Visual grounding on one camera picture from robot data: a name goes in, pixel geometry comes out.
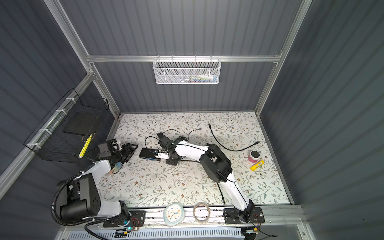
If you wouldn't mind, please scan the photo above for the black network switch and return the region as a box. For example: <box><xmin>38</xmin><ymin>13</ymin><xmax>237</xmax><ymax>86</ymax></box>
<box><xmin>139</xmin><ymin>148</ymin><xmax>161</xmax><ymax>162</ymax></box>

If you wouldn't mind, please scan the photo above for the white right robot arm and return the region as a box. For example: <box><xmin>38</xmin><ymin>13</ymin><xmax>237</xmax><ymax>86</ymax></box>
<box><xmin>157</xmin><ymin>133</ymin><xmax>255</xmax><ymax>218</ymax></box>

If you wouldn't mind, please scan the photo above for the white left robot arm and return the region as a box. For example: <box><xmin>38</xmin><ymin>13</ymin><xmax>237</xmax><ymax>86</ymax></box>
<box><xmin>51</xmin><ymin>139</ymin><xmax>138</xmax><ymax>227</ymax></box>

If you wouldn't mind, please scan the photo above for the white analog clock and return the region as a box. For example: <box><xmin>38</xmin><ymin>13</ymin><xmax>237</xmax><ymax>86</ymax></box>
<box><xmin>163</xmin><ymin>202</ymin><xmax>186</xmax><ymax>227</ymax></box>

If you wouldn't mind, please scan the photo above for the pink tape roll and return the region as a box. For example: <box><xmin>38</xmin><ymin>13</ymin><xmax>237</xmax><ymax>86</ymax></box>
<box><xmin>248</xmin><ymin>150</ymin><xmax>261</xmax><ymax>163</ymax></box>

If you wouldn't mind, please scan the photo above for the yellow marker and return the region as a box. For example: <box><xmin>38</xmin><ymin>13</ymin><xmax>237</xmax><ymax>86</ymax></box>
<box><xmin>250</xmin><ymin>160</ymin><xmax>265</xmax><ymax>171</ymax></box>

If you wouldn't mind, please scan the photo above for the black power adapter with cord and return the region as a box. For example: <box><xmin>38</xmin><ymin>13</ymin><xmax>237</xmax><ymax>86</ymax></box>
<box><xmin>144</xmin><ymin>128</ymin><xmax>202</xmax><ymax>149</ymax></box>

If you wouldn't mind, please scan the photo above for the black wire wall basket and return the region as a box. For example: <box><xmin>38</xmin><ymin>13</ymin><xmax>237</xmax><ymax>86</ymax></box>
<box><xmin>24</xmin><ymin>91</ymin><xmax>110</xmax><ymax>163</ymax></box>

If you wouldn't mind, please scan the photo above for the clear tape ring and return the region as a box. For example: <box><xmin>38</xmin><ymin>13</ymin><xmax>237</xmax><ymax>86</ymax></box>
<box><xmin>192</xmin><ymin>202</ymin><xmax>211</xmax><ymax>223</ymax></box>

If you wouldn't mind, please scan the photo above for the white wire mesh basket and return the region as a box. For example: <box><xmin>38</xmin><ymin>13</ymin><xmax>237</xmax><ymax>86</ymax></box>
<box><xmin>153</xmin><ymin>59</ymin><xmax>222</xmax><ymax>85</ymax></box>

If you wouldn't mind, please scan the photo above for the black ethernet cable right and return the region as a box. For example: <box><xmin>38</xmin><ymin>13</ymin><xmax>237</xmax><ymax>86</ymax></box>
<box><xmin>208</xmin><ymin>123</ymin><xmax>260</xmax><ymax>152</ymax></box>

